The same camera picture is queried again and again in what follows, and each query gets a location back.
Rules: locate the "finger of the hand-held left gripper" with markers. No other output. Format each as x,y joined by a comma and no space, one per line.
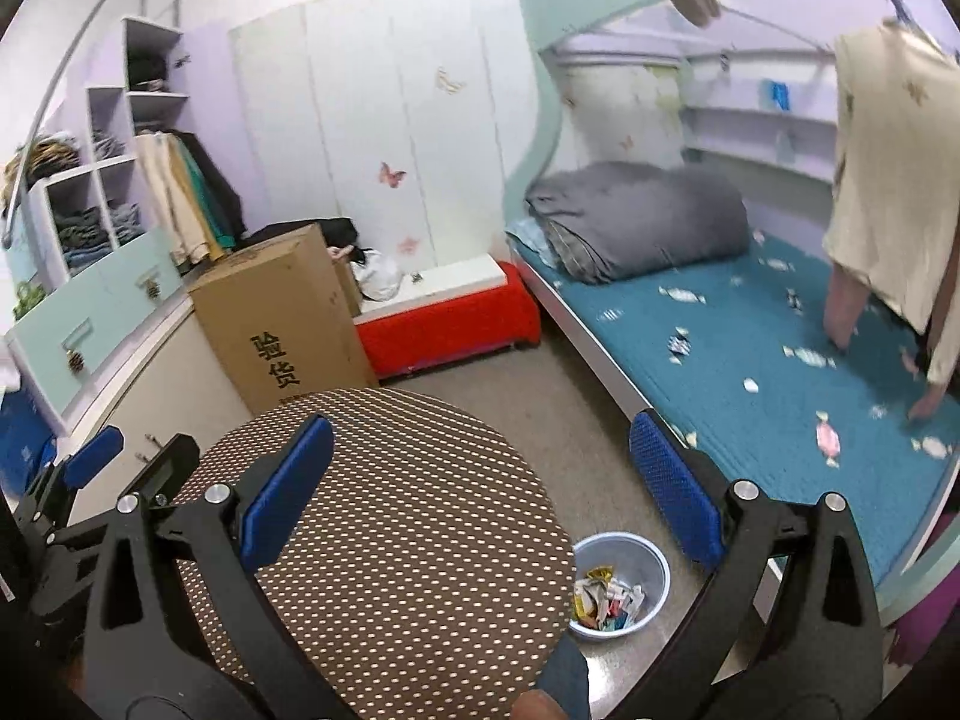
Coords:
171,465
94,457

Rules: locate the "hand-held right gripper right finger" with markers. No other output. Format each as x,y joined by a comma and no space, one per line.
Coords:
675,487

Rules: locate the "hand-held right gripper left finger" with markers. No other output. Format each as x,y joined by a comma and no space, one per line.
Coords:
289,480

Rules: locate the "white trash bin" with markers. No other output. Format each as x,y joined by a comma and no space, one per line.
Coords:
652,562

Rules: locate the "heap of discarded packaging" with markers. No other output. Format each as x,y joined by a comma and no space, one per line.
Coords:
604,600

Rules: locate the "person's right hand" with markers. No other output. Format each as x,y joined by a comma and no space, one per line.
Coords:
536,709

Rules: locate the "low white cabinet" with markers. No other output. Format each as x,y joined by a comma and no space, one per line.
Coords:
165,405

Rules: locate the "blue shopping bag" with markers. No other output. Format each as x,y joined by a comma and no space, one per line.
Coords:
22,450

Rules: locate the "pine cone ornament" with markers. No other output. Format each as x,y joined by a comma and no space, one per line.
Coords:
154,289
75,361

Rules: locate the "teal drawer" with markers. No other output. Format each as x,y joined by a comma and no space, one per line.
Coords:
142,270
52,360

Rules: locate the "brown dotted tablecloth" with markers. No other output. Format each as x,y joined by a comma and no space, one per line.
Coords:
420,540

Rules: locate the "large cardboard box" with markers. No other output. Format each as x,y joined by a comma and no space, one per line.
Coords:
277,315

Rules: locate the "teal bed sheet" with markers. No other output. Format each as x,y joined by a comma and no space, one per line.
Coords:
735,330

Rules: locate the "green plant decoration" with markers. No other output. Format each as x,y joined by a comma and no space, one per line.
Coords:
26,298

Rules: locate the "person's leg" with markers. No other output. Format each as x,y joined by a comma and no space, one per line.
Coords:
566,671

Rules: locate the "red bench with white top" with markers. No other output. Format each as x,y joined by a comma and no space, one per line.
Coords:
450,330

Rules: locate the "white plastic bag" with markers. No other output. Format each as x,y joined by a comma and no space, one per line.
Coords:
381,277

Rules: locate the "dark folded clothes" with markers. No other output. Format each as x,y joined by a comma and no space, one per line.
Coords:
79,229

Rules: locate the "folded blue jeans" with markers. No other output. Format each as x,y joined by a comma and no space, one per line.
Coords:
124,221

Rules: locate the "black clothing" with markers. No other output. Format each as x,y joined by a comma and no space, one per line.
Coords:
337,231

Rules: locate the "pale pink butterfly sticker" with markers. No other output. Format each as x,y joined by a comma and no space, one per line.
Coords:
407,245

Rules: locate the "yellow hanging garment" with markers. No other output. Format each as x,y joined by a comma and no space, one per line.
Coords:
187,199

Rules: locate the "grey duvet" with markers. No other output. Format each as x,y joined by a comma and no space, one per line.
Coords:
645,217

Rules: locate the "cream hanging jacket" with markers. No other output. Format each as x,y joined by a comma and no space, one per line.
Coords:
161,187

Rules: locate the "purple object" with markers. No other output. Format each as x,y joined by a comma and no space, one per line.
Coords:
926,615

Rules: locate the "black hanging coat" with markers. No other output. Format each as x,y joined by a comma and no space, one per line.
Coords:
223,187

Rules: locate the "green hanging garment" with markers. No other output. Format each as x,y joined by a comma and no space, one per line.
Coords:
201,180

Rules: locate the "blue plaid pillow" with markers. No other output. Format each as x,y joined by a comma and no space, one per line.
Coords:
529,236

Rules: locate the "pile of folded clothes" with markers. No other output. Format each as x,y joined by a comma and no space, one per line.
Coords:
45,157

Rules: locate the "grey folded clothes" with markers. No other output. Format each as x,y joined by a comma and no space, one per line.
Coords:
109,142

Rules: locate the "stepped white shelving cabinet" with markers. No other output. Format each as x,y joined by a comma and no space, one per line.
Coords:
94,120

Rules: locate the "lavender wardrobe panel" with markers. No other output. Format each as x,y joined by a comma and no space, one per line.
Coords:
217,112

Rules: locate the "cream hanging pyjama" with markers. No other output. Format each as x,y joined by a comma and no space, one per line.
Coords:
892,202

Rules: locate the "black folded clothes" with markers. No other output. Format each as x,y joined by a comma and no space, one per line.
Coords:
146,67

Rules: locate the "white wardrobe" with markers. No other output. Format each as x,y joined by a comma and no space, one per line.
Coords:
352,90

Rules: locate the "small blue item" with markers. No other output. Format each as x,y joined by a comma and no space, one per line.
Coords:
778,94

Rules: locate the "cream butterfly sticker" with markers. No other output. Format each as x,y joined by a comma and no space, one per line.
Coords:
450,80

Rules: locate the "beige round object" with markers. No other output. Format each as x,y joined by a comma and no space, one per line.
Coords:
697,6

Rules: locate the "blue clothes hanger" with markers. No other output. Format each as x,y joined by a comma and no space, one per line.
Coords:
904,11

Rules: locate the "white wall shelf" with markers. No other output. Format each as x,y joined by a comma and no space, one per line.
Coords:
750,124

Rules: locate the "teal bunk bed frame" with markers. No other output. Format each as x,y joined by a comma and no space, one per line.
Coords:
547,7

